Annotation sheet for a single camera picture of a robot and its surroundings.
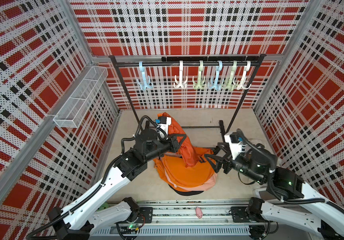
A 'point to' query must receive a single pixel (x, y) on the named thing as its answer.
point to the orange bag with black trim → (190, 187)
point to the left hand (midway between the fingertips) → (188, 137)
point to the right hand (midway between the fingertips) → (214, 149)
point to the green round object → (103, 206)
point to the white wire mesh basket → (72, 113)
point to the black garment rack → (221, 127)
